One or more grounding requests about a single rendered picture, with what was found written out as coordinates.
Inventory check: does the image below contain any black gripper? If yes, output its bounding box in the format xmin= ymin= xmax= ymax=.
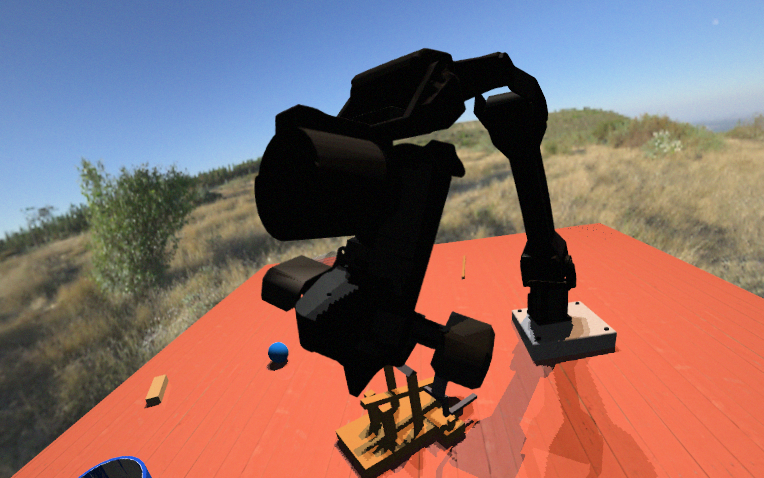
xmin=261 ymin=232 xmax=495 ymax=398

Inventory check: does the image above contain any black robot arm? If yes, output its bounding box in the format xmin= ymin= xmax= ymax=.
xmin=254 ymin=48 xmax=577 ymax=368

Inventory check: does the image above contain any blue mug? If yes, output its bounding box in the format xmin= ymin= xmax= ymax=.
xmin=78 ymin=456 xmax=152 ymax=478

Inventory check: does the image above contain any wooden toy catapult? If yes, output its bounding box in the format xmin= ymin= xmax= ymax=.
xmin=335 ymin=365 xmax=478 ymax=477

